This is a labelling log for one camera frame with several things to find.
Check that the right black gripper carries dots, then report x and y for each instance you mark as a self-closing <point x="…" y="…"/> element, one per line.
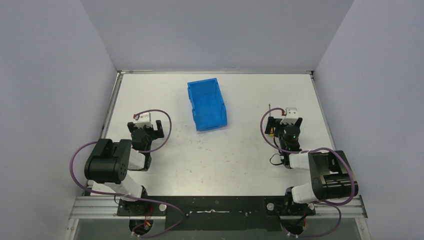
<point x="272" y="122"/>

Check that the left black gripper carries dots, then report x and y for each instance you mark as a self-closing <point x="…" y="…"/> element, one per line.
<point x="154" y="133"/>

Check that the black yellow handled screwdriver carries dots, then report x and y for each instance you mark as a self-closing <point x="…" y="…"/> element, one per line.
<point x="271" y="129"/>

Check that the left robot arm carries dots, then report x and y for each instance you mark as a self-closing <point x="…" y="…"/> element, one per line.
<point x="110" y="162"/>

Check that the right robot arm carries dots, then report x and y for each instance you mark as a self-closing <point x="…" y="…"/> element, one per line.
<point x="330" y="174"/>

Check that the blue plastic bin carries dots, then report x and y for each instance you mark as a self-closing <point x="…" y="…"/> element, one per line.
<point x="208" y="106"/>

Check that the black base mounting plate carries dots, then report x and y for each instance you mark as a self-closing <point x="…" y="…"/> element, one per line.
<point x="219" y="213"/>

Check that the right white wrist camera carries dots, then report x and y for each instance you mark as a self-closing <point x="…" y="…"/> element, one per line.
<point x="291" y="116"/>

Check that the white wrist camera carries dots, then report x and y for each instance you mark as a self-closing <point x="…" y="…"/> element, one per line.
<point x="143" y="120"/>
<point x="291" y="116"/>

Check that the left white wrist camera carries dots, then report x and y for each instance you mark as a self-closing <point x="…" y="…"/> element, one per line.
<point x="143" y="120"/>

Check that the aluminium front rail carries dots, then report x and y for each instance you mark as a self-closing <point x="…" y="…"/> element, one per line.
<point x="104" y="207"/>

